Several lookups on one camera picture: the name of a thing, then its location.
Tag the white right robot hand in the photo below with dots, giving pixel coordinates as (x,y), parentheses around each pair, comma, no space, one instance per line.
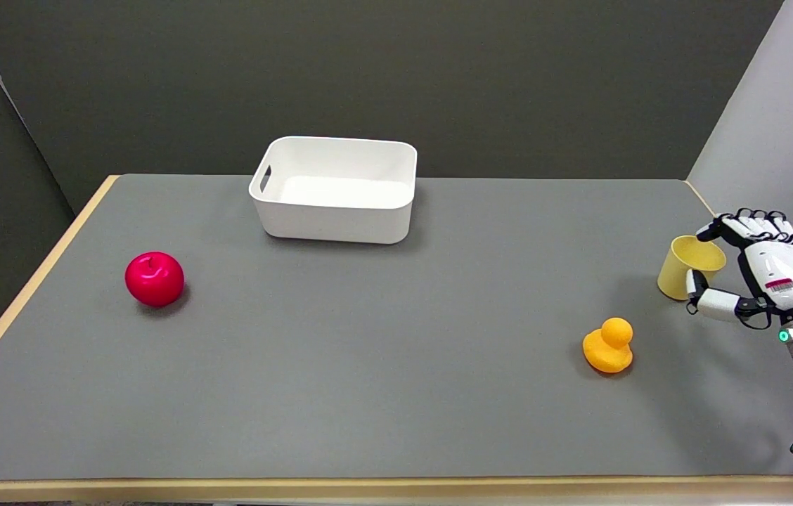
(769,270)

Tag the yellow cup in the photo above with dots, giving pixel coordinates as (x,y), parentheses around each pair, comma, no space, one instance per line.
(681,266)

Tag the orange rubber duck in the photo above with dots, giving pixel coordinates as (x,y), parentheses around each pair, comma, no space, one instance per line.
(609,346)

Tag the white plastic bin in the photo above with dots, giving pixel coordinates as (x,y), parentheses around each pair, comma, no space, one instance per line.
(334,190)

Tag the red apple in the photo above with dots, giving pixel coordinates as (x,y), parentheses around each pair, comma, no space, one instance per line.
(154,279)

